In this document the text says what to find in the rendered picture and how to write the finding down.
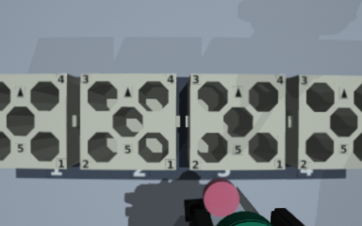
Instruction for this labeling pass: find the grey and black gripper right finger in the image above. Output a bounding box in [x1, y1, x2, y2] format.
[271, 208, 304, 226]

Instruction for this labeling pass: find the green-capped sample tube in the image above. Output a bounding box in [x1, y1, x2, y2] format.
[202, 178, 272, 226]

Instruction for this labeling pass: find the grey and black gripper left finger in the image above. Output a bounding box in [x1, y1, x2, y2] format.
[195, 209, 213, 226]

